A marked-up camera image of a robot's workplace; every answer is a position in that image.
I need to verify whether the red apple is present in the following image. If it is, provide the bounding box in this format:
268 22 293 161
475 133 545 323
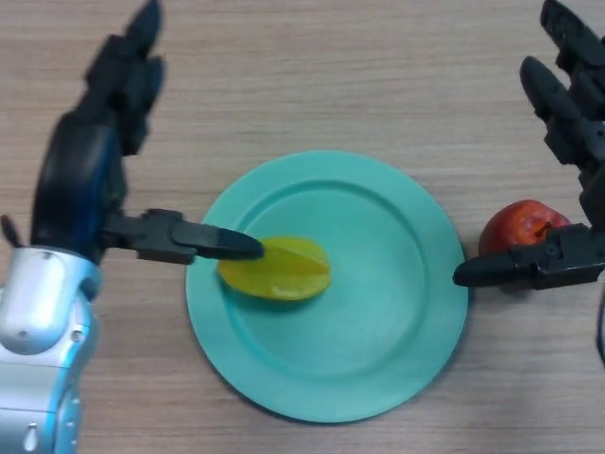
477 200 573 259

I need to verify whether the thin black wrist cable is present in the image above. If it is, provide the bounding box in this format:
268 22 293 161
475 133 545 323
0 215 23 250

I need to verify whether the yellow starfruit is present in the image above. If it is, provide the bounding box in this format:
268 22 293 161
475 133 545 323
216 235 332 300

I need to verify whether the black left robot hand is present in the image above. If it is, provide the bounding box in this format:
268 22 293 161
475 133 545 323
30 0 265 266

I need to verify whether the green round plate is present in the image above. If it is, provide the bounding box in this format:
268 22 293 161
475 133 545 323
184 149 469 423

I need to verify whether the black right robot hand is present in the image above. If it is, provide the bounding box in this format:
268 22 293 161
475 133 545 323
452 0 605 292

